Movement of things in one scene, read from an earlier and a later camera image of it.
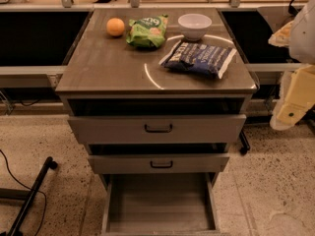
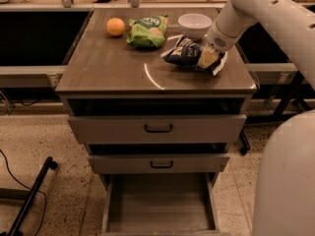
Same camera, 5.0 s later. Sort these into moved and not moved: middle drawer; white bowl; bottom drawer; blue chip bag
Moved: blue chip bag
Not moved: middle drawer; bottom drawer; white bowl
